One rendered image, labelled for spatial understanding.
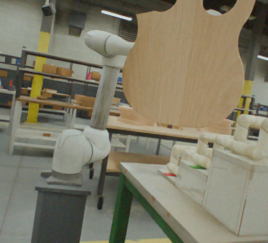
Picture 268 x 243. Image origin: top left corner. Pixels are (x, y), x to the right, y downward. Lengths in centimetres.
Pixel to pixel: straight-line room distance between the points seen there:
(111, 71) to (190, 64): 79
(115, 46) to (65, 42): 1055
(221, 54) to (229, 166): 30
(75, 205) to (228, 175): 89
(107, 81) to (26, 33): 1045
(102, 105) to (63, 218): 64
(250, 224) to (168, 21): 56
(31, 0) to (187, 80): 1154
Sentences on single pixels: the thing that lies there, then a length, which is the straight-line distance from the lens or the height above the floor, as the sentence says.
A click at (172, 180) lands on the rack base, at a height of 94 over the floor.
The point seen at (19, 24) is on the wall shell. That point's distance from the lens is 1189.
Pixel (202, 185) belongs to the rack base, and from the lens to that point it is 78.
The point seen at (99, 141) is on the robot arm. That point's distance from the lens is 147.
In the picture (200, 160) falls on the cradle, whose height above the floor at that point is 105.
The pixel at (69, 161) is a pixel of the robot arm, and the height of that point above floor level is 82.
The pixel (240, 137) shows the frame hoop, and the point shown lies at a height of 115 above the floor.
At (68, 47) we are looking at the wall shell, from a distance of 1176.
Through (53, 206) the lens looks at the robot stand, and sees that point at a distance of 139.
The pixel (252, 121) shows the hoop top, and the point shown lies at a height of 120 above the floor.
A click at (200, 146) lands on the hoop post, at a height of 109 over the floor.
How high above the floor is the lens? 121
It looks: 3 degrees down
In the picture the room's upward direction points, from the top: 10 degrees clockwise
